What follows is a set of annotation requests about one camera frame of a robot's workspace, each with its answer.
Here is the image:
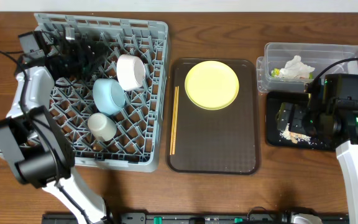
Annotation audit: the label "green snack wrapper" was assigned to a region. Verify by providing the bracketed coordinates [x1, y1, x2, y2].
[271, 68, 313, 79]

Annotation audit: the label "light blue bowl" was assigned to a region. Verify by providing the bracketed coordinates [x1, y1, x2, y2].
[93, 78, 126, 116]

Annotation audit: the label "white napkin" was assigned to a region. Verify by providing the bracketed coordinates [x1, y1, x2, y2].
[278, 55, 315, 79]

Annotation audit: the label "white pink bowl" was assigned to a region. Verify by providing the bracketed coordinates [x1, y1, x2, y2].
[116, 55, 145, 91]

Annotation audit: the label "small white cup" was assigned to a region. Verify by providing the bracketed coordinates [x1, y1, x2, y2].
[87, 113, 117, 142]

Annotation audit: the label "yellow round plate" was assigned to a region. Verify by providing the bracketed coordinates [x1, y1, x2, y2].
[185, 60, 240, 110]

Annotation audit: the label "wooden chopstick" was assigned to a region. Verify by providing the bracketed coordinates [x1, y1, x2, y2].
[172, 86, 180, 156]
[169, 86, 178, 156]

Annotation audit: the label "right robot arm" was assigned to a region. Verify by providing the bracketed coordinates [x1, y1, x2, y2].
[275, 73, 358, 223]

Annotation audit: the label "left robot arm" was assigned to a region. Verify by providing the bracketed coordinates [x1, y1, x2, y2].
[0, 31, 114, 223]

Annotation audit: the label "black waste tray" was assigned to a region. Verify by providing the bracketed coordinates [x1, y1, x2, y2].
[265, 91, 334, 152]

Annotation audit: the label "spilled rice leftovers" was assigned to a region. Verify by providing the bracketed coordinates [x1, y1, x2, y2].
[278, 123, 328, 149]

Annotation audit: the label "clear plastic bin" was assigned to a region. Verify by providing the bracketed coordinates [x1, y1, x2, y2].
[256, 42, 358, 93]

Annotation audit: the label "dark brown serving tray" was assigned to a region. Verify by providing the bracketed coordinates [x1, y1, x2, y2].
[167, 58, 260, 175]

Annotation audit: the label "grey plastic dish rack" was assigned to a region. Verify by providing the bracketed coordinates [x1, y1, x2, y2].
[34, 13, 170, 172]

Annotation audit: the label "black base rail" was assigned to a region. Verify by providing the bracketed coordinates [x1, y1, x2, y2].
[41, 212, 351, 224]

